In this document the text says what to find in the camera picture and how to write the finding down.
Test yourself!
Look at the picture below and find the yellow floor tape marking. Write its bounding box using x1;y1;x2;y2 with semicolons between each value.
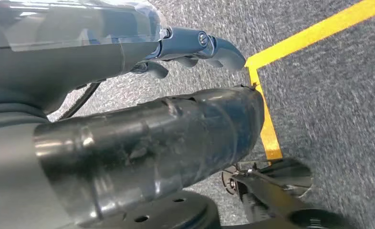
245;0;375;162

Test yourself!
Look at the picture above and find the black robot leg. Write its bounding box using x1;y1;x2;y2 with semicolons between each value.
121;157;346;229

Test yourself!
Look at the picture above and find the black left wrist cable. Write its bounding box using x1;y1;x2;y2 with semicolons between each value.
57;82;101;122

